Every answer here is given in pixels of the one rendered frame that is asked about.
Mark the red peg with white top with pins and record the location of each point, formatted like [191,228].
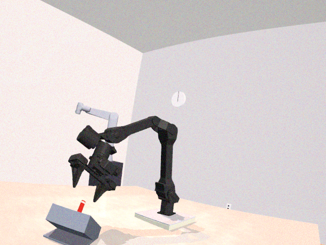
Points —
[81,206]

